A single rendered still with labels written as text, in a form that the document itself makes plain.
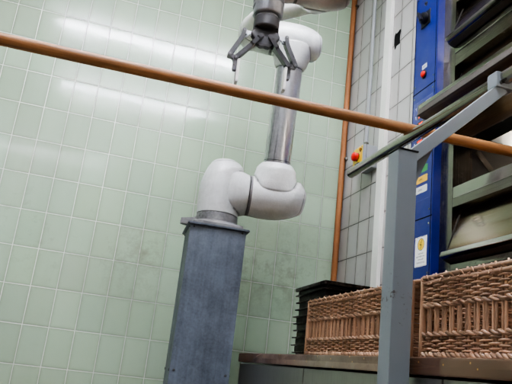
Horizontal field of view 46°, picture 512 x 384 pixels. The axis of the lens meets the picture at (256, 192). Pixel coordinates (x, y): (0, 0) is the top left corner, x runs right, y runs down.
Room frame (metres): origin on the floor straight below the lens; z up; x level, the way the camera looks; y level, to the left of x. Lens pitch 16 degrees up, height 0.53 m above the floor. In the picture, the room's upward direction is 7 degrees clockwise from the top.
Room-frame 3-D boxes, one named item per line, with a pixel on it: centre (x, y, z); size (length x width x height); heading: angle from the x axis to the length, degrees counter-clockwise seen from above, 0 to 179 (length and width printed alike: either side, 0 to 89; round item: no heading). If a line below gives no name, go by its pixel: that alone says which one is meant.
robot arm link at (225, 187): (2.17, 0.12, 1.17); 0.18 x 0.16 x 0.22; 96
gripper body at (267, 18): (1.53, 0.03, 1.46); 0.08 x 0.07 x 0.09; 99
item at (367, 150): (2.46, -0.45, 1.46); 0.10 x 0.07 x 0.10; 15
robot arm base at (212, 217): (2.17, 0.15, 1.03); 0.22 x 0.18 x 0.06; 101
